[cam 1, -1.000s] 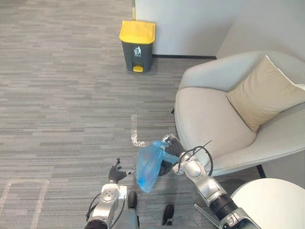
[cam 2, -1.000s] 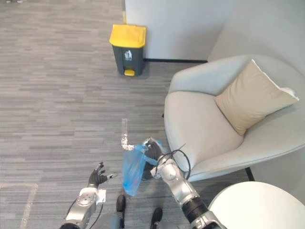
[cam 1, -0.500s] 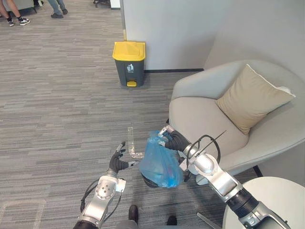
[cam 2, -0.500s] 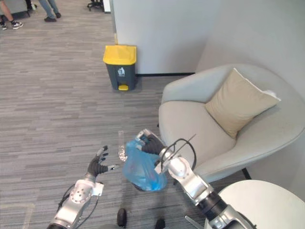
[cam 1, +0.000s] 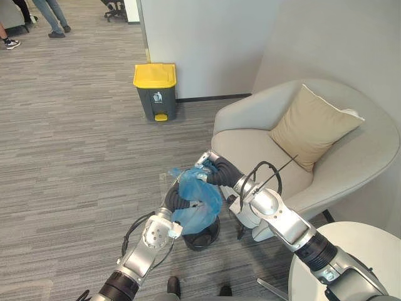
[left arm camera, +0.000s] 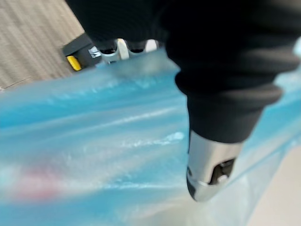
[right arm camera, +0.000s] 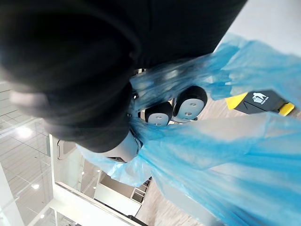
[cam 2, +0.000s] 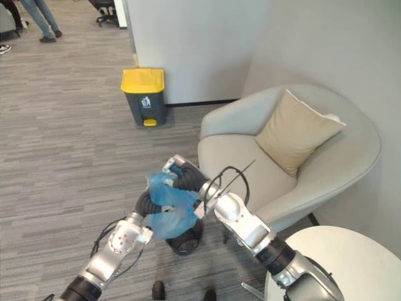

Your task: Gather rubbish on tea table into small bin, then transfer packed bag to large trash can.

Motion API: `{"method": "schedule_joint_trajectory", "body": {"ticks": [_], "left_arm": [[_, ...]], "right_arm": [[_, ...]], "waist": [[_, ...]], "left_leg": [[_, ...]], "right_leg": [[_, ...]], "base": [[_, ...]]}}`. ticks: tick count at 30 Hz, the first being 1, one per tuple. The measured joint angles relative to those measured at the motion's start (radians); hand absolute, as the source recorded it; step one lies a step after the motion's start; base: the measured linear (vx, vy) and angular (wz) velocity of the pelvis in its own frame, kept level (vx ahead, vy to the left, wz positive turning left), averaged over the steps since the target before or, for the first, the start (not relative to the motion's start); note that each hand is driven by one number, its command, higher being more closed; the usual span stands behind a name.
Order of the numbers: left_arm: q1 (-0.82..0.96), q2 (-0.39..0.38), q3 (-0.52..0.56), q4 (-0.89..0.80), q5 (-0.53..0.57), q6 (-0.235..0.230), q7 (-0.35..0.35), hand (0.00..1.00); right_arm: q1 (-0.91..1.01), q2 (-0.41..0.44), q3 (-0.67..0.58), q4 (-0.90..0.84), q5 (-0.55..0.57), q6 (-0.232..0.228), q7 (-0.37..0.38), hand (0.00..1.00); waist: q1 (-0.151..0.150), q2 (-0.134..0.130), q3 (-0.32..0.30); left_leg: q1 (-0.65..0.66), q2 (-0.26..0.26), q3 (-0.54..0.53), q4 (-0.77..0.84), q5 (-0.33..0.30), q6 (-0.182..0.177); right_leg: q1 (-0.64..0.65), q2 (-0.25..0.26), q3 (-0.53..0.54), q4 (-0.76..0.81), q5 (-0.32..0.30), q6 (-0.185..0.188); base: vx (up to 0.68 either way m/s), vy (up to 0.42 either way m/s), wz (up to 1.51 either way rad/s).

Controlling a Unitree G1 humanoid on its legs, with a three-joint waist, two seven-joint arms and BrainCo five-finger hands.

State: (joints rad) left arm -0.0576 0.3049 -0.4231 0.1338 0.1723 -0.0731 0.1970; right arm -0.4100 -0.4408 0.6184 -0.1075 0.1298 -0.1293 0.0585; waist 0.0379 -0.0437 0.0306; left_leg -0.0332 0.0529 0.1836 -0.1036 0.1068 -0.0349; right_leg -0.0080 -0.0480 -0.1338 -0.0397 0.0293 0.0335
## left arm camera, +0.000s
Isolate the dark grey object yellow tab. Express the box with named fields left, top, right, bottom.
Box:
left=61, top=32, right=102, bottom=71

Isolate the blue translucent plastic rubbish bag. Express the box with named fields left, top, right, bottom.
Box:
left=0, top=40, right=301, bottom=226

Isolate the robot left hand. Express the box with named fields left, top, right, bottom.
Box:
left=66, top=0, right=301, bottom=203

